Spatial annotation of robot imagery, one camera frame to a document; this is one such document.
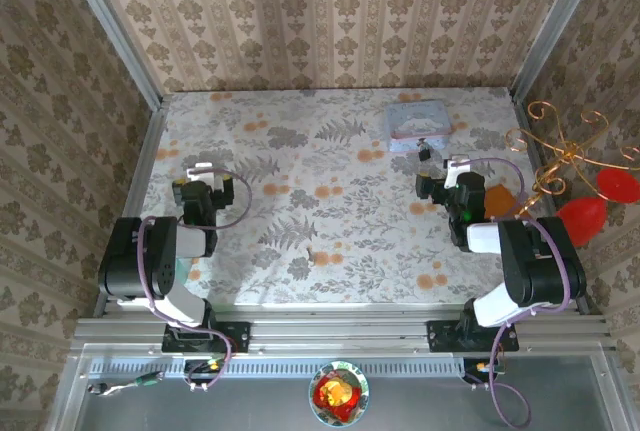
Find pastel cartoon bunny tin box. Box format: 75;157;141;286
383;100;451;153

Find orange flat sponge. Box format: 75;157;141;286
482;184;524;220

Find floral tablecloth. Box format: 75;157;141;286
117;88;581;308

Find red plastic goblet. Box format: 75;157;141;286
554;167;640;248

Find red yellow wrapped sweets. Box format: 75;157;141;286
313;370;362;415

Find patterned ceramic bowl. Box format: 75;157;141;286
308;360;371;426

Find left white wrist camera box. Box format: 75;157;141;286
184;162;217;184

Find gold wire ornament stand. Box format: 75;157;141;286
504;100;640;217

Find wide aluminium base rail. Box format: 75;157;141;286
69;303;619;357

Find aluminium frame post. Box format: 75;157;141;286
57;0;166;111
509;0;609;102

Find slotted grey cable duct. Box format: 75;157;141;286
87;355;469;380

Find green plug with wires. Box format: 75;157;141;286
87;370;166;397

